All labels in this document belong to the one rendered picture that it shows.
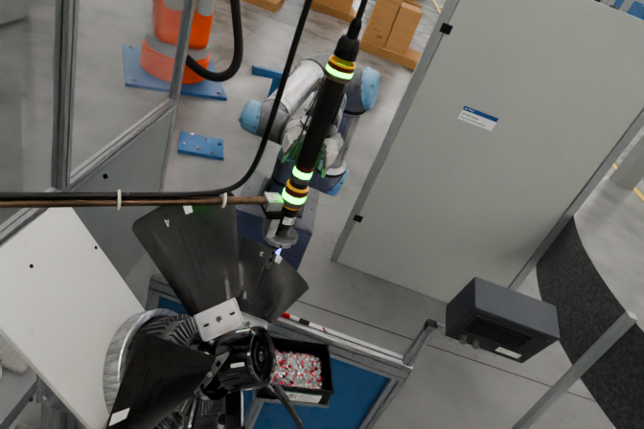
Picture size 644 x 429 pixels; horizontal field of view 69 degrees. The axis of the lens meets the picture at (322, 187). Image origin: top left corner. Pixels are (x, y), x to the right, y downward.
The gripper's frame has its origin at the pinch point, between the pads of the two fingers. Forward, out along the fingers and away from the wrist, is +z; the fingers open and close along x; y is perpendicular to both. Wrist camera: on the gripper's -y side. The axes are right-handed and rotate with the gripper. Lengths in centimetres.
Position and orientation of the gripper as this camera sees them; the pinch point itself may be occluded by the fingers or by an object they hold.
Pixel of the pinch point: (307, 153)
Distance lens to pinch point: 78.7
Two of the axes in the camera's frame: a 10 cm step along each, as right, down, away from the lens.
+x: -9.4, -3.5, -0.4
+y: -3.1, 8.0, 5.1
